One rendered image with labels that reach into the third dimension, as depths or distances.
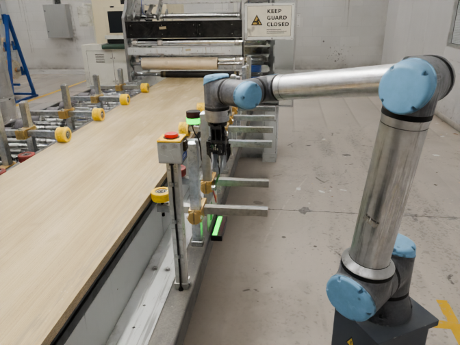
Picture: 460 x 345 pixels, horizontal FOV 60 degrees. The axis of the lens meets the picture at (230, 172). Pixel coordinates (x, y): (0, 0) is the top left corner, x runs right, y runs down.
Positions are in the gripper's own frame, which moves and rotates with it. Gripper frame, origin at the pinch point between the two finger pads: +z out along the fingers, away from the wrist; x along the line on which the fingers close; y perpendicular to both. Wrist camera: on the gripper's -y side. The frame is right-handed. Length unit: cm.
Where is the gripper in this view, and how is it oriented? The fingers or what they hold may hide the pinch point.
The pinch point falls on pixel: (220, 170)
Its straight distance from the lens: 156.2
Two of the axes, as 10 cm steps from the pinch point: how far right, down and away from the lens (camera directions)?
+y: -1.2, 3.8, -9.2
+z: 0.2, 9.3, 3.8
